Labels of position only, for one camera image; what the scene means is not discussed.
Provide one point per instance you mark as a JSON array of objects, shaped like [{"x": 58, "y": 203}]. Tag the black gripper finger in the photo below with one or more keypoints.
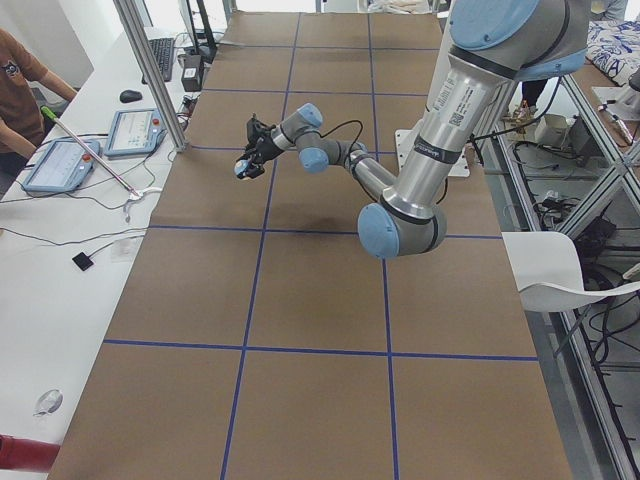
[
  {"x": 249, "y": 154},
  {"x": 254, "y": 169}
]

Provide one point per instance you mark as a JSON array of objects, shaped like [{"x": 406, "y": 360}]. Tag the black power adapter box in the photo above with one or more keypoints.
[{"x": 192, "y": 73}]

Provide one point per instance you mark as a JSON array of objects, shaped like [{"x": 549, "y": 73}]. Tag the black keyboard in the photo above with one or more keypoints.
[{"x": 163, "y": 51}]

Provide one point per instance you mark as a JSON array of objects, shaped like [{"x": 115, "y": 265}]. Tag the white plastic chair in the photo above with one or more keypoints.
[{"x": 548, "y": 273}]

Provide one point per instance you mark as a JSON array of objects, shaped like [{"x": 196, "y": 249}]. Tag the blue desk bell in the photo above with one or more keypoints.
[{"x": 241, "y": 168}]

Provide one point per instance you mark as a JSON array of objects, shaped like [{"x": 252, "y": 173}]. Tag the red fire extinguisher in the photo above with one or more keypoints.
[{"x": 27, "y": 455}]

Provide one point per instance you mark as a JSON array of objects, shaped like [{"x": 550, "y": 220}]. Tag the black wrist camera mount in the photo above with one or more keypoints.
[{"x": 256, "y": 130}]

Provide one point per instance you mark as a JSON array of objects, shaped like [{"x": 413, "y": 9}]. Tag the person in brown shirt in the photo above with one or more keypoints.
[{"x": 22, "y": 123}]

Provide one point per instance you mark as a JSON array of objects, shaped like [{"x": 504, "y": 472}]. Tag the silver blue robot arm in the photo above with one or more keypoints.
[{"x": 493, "y": 42}]

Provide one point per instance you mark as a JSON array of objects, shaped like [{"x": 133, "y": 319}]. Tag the black computer mouse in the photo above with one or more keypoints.
[{"x": 129, "y": 96}]

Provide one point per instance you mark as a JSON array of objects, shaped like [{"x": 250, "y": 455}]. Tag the blue teach pendant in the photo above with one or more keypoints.
[
  {"x": 62, "y": 168},
  {"x": 134, "y": 132}
]

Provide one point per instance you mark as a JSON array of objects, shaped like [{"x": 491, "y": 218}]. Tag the blue teach pendant near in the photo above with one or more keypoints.
[{"x": 62, "y": 168}]

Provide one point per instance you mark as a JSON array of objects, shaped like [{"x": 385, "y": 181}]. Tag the small black square pad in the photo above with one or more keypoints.
[{"x": 82, "y": 261}]

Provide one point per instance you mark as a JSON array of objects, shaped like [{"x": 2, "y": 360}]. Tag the blue teach pendant far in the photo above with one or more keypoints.
[{"x": 134, "y": 132}]

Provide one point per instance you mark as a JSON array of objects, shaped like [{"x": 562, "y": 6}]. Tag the long grabber stick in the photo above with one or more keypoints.
[{"x": 134, "y": 195}]

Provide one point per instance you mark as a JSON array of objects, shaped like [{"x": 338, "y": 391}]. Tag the aluminium frame post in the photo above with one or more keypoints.
[{"x": 133, "y": 26}]

